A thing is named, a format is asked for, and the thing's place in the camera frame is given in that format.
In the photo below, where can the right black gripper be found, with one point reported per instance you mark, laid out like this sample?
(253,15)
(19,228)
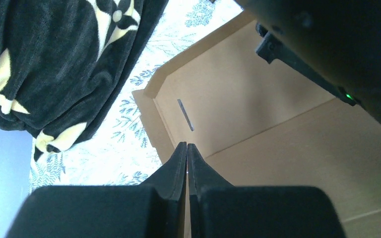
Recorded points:
(334,43)

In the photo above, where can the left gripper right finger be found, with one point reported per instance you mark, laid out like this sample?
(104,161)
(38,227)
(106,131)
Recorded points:
(220,210)

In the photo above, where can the black floral plush blanket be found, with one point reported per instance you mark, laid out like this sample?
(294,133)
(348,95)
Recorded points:
(64,62)

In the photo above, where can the floral patterned table mat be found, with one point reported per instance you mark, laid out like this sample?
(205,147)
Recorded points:
(120,153)

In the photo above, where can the brown cardboard box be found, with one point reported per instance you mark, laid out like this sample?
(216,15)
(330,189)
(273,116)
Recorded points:
(265,124)

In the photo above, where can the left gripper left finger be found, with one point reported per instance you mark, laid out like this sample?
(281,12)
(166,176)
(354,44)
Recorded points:
(153,209)

